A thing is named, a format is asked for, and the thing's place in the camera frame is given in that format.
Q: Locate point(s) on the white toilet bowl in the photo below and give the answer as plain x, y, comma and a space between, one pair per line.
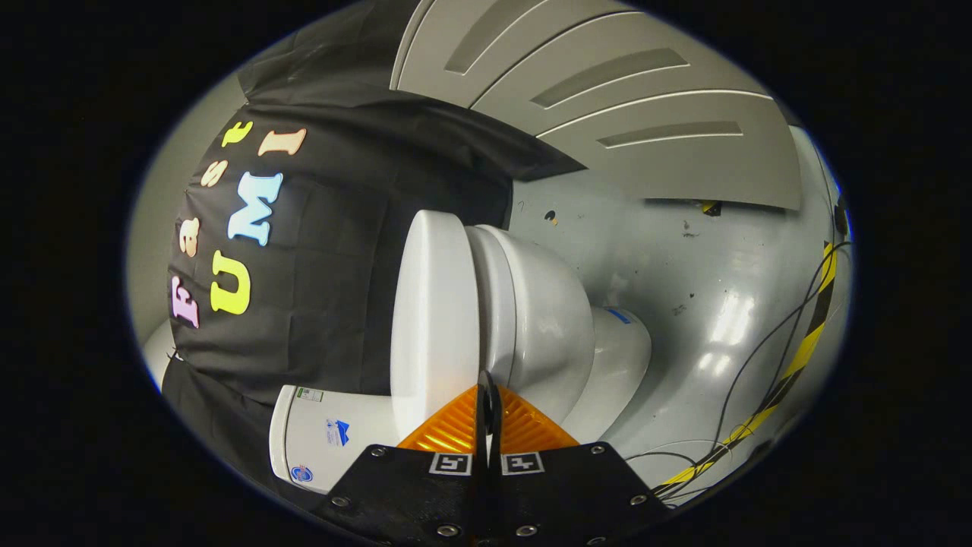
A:
554, 319

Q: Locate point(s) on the white toilet lid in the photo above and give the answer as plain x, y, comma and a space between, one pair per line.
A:
433, 319

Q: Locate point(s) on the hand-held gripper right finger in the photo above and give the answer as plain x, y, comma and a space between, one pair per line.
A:
569, 494

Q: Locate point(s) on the grey drawer cabinet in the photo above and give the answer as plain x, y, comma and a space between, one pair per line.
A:
645, 129

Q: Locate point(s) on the black backdrop cloth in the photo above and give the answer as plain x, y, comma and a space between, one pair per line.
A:
334, 251

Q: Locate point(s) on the white toilet seat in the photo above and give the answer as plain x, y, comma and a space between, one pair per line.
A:
493, 304

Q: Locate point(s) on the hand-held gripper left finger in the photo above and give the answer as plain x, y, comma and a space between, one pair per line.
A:
410, 494

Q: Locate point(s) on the yellow black hazard tape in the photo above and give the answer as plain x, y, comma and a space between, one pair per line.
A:
809, 334

